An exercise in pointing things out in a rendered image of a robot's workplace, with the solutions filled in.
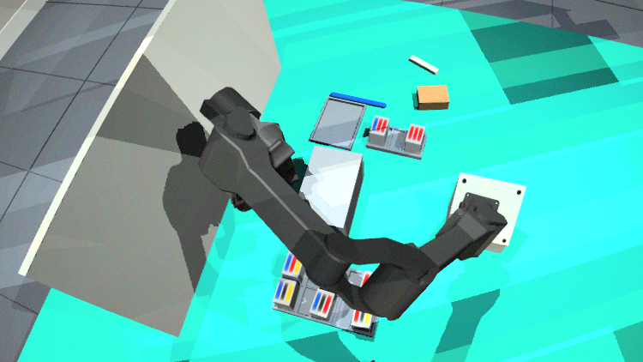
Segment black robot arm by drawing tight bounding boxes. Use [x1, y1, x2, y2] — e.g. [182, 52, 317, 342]
[198, 87, 508, 322]

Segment blue flat bar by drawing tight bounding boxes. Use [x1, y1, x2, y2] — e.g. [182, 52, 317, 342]
[331, 92, 387, 108]

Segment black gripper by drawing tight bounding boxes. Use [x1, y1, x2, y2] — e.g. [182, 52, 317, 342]
[277, 157, 299, 190]

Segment tan rectangular block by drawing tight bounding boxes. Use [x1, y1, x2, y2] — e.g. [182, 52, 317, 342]
[416, 85, 449, 111]

